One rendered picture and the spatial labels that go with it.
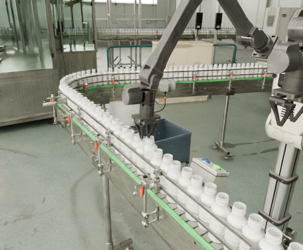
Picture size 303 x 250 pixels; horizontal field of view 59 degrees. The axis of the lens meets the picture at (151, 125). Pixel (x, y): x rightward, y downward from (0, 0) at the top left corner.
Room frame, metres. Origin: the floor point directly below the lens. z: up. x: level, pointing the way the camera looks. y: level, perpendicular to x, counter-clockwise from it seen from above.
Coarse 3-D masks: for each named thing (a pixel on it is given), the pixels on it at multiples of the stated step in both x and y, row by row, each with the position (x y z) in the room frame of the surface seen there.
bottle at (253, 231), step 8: (256, 216) 0.60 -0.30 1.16; (248, 224) 0.58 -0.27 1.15; (256, 224) 0.57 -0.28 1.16; (248, 232) 0.57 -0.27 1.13; (256, 232) 0.57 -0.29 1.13; (264, 232) 0.58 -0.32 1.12; (240, 240) 0.59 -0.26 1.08; (248, 240) 0.56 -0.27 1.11; (256, 240) 0.56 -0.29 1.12; (240, 248) 0.58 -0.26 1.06; (248, 248) 0.56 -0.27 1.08
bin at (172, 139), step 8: (160, 120) 1.89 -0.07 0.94; (168, 120) 1.87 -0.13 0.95; (136, 128) 1.78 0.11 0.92; (160, 128) 1.89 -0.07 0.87; (168, 128) 1.86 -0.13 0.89; (176, 128) 1.79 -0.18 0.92; (184, 128) 1.72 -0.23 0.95; (144, 136) 1.58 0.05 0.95; (160, 136) 1.89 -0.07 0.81; (168, 136) 1.86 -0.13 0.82; (176, 136) 1.59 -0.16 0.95; (184, 136) 1.63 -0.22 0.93; (160, 144) 1.52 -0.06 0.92; (168, 144) 1.56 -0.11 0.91; (176, 144) 1.59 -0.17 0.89; (184, 144) 1.63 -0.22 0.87; (168, 152) 1.56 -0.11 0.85; (176, 152) 1.59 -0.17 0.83; (184, 152) 1.63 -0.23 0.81; (176, 160) 1.60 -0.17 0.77; (184, 160) 1.63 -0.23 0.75
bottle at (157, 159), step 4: (156, 152) 0.96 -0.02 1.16; (160, 152) 0.96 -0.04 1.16; (156, 156) 0.96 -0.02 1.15; (160, 156) 0.96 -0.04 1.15; (152, 160) 0.96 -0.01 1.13; (156, 160) 0.95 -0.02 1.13; (160, 160) 0.95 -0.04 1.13; (156, 164) 0.94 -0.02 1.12; (160, 164) 0.95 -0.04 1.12; (152, 168) 0.95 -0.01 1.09; (152, 172) 0.95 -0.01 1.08; (152, 176) 0.95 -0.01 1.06; (152, 184) 0.95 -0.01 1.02
